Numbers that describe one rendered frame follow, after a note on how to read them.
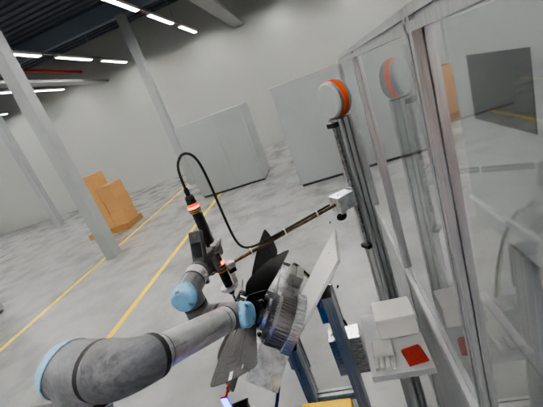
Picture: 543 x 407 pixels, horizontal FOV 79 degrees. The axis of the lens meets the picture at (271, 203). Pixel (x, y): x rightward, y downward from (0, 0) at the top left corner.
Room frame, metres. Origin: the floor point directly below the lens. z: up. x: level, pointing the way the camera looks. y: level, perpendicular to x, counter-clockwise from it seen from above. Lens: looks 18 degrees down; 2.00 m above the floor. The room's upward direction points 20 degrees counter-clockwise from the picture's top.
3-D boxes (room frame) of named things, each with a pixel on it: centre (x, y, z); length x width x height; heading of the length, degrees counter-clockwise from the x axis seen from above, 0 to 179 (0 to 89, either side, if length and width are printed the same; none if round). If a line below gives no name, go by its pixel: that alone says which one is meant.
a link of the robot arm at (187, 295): (0.91, 0.33, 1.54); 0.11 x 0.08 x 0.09; 167
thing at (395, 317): (1.22, -0.34, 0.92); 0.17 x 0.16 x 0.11; 77
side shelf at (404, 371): (1.15, -0.29, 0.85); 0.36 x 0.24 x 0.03; 167
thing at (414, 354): (1.03, -0.33, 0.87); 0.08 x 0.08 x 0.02; 86
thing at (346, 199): (1.40, -0.31, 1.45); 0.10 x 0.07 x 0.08; 112
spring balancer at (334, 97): (1.43, -0.40, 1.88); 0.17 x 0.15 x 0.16; 167
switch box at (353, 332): (1.31, -0.11, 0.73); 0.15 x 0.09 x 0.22; 77
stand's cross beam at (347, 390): (1.25, 0.02, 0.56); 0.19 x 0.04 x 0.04; 77
